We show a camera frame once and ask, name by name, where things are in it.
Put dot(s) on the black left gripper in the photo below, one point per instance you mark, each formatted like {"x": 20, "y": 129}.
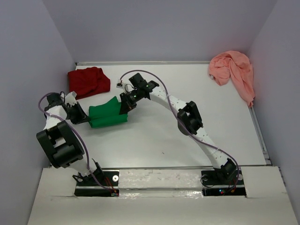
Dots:
{"x": 76, "y": 113}

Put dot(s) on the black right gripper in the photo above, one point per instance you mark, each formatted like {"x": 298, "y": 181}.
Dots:
{"x": 126, "y": 102}

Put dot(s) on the green t shirt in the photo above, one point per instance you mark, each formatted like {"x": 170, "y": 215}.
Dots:
{"x": 107, "y": 114}

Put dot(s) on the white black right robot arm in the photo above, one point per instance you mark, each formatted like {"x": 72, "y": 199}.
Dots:
{"x": 189, "y": 122}

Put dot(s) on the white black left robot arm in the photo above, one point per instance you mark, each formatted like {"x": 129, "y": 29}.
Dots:
{"x": 61, "y": 143}

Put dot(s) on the dark red t shirt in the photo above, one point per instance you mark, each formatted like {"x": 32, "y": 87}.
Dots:
{"x": 88, "y": 82}

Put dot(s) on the salmon pink t shirt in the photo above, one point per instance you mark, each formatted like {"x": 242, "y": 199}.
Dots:
{"x": 234, "y": 66}

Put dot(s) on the white front cover board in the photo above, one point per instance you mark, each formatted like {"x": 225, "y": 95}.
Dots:
{"x": 163, "y": 197}

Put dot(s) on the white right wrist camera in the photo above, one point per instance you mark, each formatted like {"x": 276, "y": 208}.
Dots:
{"x": 126, "y": 87}

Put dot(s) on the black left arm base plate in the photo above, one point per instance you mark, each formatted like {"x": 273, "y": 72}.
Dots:
{"x": 88, "y": 187}

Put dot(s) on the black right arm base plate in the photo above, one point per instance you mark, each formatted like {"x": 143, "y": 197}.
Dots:
{"x": 212, "y": 186}

